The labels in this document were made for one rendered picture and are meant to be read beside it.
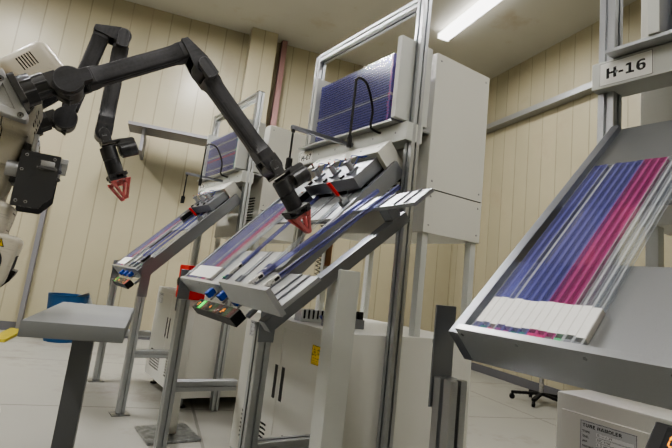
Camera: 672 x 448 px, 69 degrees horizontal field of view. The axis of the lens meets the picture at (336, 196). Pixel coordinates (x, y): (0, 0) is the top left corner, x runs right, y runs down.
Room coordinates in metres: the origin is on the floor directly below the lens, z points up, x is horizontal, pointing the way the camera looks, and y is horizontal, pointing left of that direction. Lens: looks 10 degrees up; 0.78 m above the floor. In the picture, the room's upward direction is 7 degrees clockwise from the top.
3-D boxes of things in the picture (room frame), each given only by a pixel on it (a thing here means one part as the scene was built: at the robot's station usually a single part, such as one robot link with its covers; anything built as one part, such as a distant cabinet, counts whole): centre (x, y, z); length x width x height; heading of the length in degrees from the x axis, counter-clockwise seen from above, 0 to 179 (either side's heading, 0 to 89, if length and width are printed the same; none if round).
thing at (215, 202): (3.20, 0.80, 0.66); 1.01 x 0.73 x 1.31; 123
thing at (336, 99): (1.99, -0.07, 1.52); 0.51 x 0.13 x 0.27; 33
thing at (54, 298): (4.56, 2.26, 0.22); 0.37 x 0.34 x 0.44; 117
